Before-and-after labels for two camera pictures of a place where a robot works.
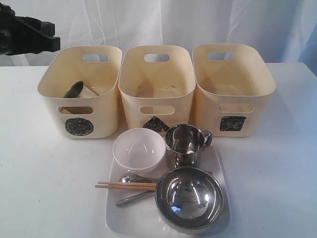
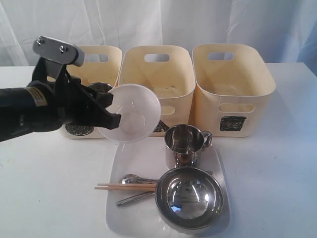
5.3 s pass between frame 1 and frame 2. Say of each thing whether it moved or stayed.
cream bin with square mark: stayed
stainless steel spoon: stayed
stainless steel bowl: stayed
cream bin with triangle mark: stayed
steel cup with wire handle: moved
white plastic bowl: moved
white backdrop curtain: stayed
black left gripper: moved
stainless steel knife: stayed
